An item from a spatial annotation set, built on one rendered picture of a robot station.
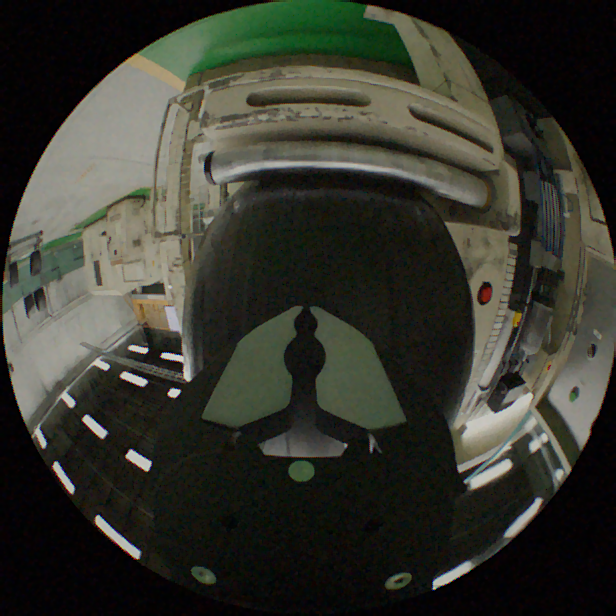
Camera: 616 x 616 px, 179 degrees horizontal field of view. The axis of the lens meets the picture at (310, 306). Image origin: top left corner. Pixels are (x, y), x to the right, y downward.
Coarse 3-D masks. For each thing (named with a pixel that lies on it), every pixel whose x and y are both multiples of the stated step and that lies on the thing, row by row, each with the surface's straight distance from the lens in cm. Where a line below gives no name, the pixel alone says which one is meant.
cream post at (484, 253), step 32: (416, 32) 74; (416, 64) 68; (448, 64) 59; (448, 96) 51; (480, 96) 58; (448, 224) 44; (480, 256) 41; (480, 288) 43; (480, 320) 46; (480, 352) 52
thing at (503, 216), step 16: (480, 176) 34; (496, 176) 32; (512, 176) 32; (496, 192) 32; (512, 192) 31; (448, 208) 41; (464, 208) 37; (496, 208) 32; (512, 208) 30; (464, 224) 37; (480, 224) 34; (496, 224) 31; (512, 224) 30
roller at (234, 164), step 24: (264, 144) 24; (288, 144) 23; (312, 144) 23; (336, 144) 24; (360, 144) 24; (216, 168) 24; (240, 168) 24; (264, 168) 23; (288, 168) 23; (312, 168) 23; (336, 168) 23; (360, 168) 23; (384, 168) 24; (408, 168) 25; (432, 168) 26; (456, 168) 30; (432, 192) 28; (456, 192) 28; (480, 192) 31
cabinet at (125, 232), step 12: (120, 204) 494; (132, 204) 482; (108, 216) 532; (120, 216) 486; (132, 216) 479; (108, 228) 529; (120, 228) 485; (132, 228) 477; (144, 228) 501; (108, 240) 530; (120, 240) 486; (132, 240) 475; (144, 240) 500; (108, 252) 533; (120, 252) 489; (132, 252) 473; (144, 252) 499
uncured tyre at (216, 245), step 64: (256, 192) 22; (320, 192) 21; (384, 192) 23; (256, 256) 16; (320, 256) 15; (384, 256) 16; (448, 256) 20; (192, 320) 18; (256, 320) 14; (384, 320) 15; (448, 320) 17; (448, 384) 18; (320, 448) 18
